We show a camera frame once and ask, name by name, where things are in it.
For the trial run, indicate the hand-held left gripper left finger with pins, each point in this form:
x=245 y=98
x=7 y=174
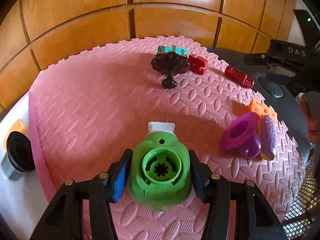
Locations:
x=118 y=180

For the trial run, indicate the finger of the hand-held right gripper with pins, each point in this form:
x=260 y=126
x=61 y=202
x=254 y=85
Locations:
x=257 y=59

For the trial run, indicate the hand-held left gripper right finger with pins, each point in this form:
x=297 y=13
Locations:
x=198 y=180

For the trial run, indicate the green plastic craft punch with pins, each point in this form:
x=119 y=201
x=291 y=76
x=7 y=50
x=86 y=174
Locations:
x=160 y=195

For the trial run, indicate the orange linked cubes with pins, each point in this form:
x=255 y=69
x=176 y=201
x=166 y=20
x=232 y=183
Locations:
x=255 y=107

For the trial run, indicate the purple hat-shaped toy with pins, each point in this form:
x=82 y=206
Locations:
x=231 y=141

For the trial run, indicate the purple oblong craft punch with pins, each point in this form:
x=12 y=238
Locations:
x=268 y=137

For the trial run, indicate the dark brown pedestal dish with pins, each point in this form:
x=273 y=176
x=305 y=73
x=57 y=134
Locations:
x=171 y=63

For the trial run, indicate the person's right hand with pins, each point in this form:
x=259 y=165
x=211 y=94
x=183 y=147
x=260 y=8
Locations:
x=304 y=107

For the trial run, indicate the red cylindrical case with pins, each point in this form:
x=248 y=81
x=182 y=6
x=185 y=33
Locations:
x=237 y=76

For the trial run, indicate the dark grey chair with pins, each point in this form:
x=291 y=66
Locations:
x=292 y=120

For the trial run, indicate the red puzzle-shaped block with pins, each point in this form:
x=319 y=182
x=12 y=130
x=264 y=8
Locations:
x=197 y=63

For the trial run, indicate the pink foam mat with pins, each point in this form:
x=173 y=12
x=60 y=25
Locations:
x=100 y=105

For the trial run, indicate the teal plastic block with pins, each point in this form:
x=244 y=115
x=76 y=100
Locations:
x=178 y=50

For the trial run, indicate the black rubber cup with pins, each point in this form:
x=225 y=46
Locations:
x=18 y=152

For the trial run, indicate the orange plastic piece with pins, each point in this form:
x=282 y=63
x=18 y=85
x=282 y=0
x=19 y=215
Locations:
x=16 y=126

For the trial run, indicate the wooden wardrobe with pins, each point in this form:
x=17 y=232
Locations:
x=100 y=25

